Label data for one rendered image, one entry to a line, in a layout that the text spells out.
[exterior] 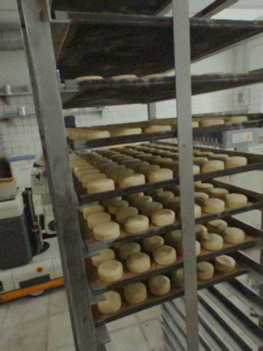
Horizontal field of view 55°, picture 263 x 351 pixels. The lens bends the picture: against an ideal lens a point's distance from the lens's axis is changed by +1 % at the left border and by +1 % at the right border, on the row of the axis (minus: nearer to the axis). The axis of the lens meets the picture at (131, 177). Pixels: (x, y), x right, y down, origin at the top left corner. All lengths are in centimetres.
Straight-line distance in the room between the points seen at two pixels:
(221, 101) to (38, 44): 699
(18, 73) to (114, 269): 575
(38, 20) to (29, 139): 566
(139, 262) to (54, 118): 33
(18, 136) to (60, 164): 567
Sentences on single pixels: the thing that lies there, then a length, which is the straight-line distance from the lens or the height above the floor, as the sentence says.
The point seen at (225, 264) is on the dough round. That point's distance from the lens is 72.
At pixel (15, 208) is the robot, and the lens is 210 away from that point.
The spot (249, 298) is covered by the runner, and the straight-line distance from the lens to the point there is 81.
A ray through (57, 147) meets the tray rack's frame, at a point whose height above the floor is 132.
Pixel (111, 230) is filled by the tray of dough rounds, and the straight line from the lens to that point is 49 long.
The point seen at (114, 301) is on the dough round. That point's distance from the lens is 61.
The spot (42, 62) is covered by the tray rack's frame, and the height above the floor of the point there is 144.
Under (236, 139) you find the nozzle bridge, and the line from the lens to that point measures 231.
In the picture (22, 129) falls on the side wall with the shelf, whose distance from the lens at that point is 605.
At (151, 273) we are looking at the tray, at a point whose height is 105.
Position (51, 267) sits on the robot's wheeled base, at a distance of 226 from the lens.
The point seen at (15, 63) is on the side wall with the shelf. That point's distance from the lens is 616.
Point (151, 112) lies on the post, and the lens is 111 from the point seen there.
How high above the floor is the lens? 135
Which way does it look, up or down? 13 degrees down
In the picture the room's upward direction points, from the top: 5 degrees counter-clockwise
